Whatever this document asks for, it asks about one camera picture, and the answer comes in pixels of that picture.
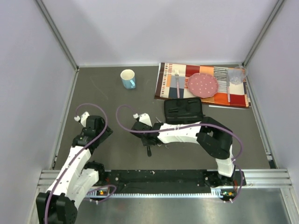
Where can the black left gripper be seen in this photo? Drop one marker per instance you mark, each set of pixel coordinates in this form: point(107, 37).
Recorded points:
point(107, 133)

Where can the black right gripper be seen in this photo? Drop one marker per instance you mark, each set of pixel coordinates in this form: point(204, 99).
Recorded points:
point(145, 143)

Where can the black handled comb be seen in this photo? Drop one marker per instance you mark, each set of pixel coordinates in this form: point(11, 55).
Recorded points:
point(149, 153)

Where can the black zip tool case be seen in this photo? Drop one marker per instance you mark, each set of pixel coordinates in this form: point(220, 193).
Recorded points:
point(183, 111)

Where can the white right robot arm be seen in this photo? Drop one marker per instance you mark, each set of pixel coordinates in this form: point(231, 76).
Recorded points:
point(211, 135)

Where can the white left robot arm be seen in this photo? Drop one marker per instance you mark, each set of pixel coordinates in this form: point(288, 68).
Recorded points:
point(61, 201)

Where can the blue ceramic mug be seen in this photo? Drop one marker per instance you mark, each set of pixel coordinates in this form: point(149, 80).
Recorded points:
point(128, 79)

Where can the colourful patterned placemat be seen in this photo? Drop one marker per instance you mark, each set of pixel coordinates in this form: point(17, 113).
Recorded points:
point(166, 85)

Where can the pink polka dot plate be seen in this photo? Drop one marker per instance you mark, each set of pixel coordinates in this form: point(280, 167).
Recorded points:
point(202, 85)

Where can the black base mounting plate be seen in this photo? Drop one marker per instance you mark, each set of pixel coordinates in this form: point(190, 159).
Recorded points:
point(168, 181)

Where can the clear plastic cup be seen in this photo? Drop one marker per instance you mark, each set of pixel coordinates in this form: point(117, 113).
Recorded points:
point(236, 75)

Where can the pink handled fork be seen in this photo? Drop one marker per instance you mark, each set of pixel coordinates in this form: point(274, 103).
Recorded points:
point(176, 72)

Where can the grey slotted cable duct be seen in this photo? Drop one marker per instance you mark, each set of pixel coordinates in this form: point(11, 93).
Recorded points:
point(212, 193)

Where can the pink handled knife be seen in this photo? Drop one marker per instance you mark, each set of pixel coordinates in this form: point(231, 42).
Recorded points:
point(228, 88)

